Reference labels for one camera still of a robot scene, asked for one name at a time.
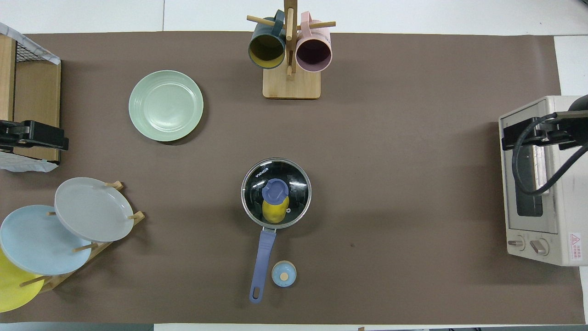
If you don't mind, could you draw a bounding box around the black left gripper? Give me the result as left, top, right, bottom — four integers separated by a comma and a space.
0, 120, 69, 153

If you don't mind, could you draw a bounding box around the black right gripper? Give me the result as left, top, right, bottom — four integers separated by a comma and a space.
502, 110, 588, 151

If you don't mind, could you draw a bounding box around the glass lid with blue knob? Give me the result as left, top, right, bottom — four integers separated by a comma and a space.
241, 158, 312, 229

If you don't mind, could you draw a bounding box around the yellow potato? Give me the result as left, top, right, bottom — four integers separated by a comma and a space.
262, 195, 290, 224

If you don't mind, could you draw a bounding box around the grey plate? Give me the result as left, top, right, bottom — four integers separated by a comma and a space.
54, 177, 135, 243

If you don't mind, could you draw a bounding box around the light blue plate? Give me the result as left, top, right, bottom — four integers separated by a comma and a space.
0, 205, 92, 275

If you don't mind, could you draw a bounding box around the green plate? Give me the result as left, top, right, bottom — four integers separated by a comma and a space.
129, 70, 204, 142

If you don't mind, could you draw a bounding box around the wooden plate rack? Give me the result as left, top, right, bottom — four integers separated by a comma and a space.
19, 181, 146, 294

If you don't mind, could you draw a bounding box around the yellow plate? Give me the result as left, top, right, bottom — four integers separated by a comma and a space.
0, 248, 45, 313

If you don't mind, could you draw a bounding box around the crumpled white cloth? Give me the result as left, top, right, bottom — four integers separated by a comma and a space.
0, 152, 59, 173

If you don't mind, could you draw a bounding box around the beige toaster oven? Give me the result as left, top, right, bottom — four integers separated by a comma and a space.
498, 95, 588, 267

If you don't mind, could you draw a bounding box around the marbled white paper sheet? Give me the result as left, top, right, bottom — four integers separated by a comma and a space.
0, 22, 61, 65

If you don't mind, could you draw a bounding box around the brown table mat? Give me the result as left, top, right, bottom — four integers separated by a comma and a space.
0, 31, 585, 325

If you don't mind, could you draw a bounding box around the pink mug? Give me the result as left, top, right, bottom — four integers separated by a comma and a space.
295, 11, 333, 73

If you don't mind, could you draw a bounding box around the dark blue mug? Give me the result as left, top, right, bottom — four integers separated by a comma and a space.
248, 10, 287, 69

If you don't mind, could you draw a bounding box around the wooden mug rack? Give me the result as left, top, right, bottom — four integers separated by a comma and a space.
247, 0, 336, 100

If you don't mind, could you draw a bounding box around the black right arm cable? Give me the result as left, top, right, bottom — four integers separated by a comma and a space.
511, 112, 588, 196

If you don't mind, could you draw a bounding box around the wood and wire shelf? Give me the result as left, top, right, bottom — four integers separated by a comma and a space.
0, 34, 62, 164

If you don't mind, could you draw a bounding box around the black pot with blue handle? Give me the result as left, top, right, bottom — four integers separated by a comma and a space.
241, 158, 312, 304

